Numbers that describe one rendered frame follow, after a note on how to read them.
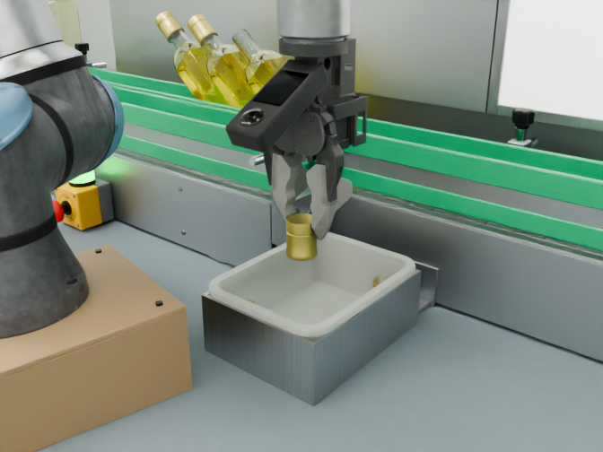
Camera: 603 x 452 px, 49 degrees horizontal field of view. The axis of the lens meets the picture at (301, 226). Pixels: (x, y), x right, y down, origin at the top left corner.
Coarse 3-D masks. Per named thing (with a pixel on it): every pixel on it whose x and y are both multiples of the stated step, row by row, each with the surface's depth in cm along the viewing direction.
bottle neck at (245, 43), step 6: (240, 30) 106; (246, 30) 107; (234, 36) 106; (240, 36) 106; (246, 36) 106; (234, 42) 107; (240, 42) 106; (246, 42) 106; (252, 42) 106; (240, 48) 106; (246, 48) 106; (252, 48) 105; (258, 48) 106; (246, 54) 106; (252, 54) 105
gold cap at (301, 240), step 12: (288, 216) 74; (300, 216) 74; (288, 228) 73; (300, 228) 72; (288, 240) 74; (300, 240) 73; (312, 240) 73; (288, 252) 74; (300, 252) 73; (312, 252) 74
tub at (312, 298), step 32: (320, 256) 92; (352, 256) 89; (384, 256) 86; (224, 288) 80; (256, 288) 84; (288, 288) 89; (320, 288) 92; (352, 288) 90; (384, 288) 77; (288, 320) 70; (320, 320) 84
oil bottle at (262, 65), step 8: (256, 56) 103; (264, 56) 103; (272, 56) 104; (280, 56) 105; (248, 64) 105; (256, 64) 103; (264, 64) 102; (272, 64) 103; (280, 64) 104; (248, 72) 105; (256, 72) 104; (264, 72) 103; (272, 72) 102; (248, 80) 105; (256, 80) 104; (264, 80) 103; (256, 88) 105
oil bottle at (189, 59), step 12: (180, 48) 113; (192, 48) 113; (204, 48) 114; (180, 60) 114; (192, 60) 112; (204, 60) 113; (180, 72) 115; (192, 72) 113; (204, 72) 112; (192, 84) 114; (204, 84) 112; (204, 96) 113; (216, 96) 111
